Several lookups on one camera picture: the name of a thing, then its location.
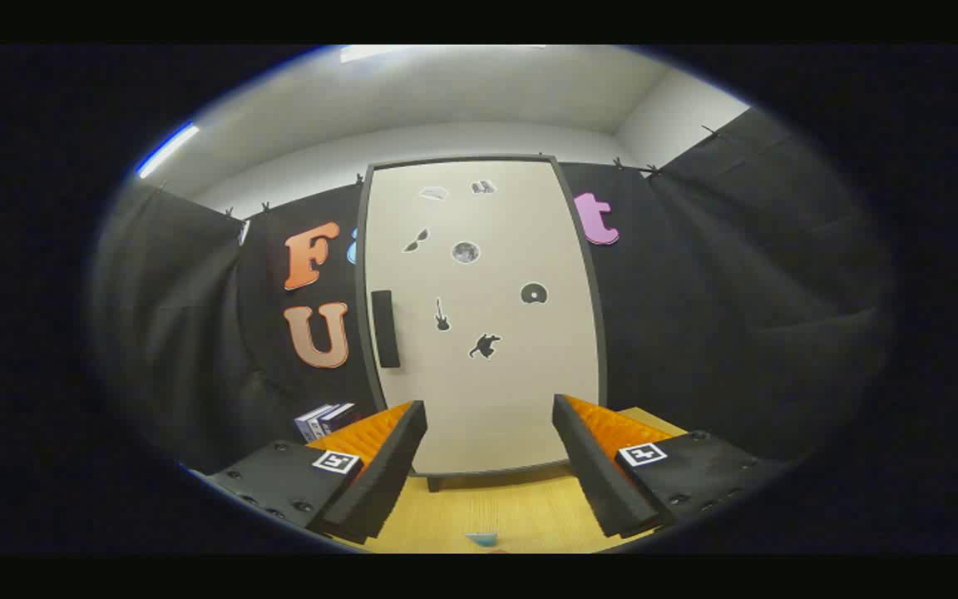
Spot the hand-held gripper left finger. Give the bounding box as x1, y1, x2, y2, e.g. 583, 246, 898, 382
196, 400, 429, 546

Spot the blue white spine book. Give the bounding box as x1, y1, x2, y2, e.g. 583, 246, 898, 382
306, 403, 343, 440

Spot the black backdrop cloth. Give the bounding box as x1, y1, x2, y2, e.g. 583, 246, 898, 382
88, 106, 896, 475

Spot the pale blue book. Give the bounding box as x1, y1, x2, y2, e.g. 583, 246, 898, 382
294, 405, 326, 443

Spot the white cabinet door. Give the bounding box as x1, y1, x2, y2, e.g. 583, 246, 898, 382
365, 160, 600, 477

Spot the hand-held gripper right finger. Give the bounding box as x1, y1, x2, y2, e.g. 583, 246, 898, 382
551, 394, 788, 539

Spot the black door handle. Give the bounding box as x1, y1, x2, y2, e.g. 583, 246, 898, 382
371, 290, 401, 369

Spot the grey cabinet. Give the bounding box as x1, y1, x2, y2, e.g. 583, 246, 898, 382
357, 155, 609, 492

